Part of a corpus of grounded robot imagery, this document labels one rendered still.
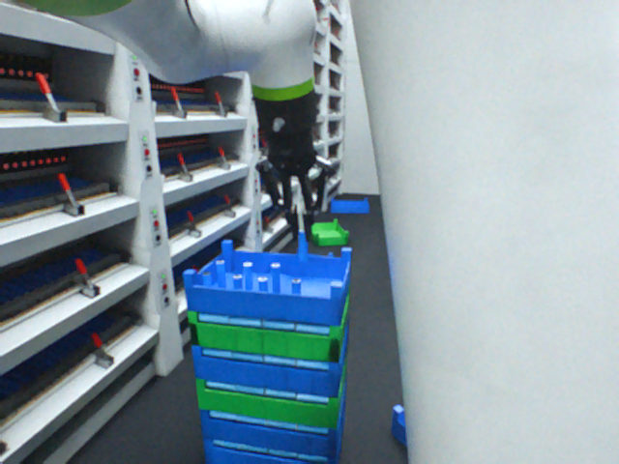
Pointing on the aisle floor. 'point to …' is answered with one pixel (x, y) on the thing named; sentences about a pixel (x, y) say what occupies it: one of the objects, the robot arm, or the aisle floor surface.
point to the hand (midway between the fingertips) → (301, 222)
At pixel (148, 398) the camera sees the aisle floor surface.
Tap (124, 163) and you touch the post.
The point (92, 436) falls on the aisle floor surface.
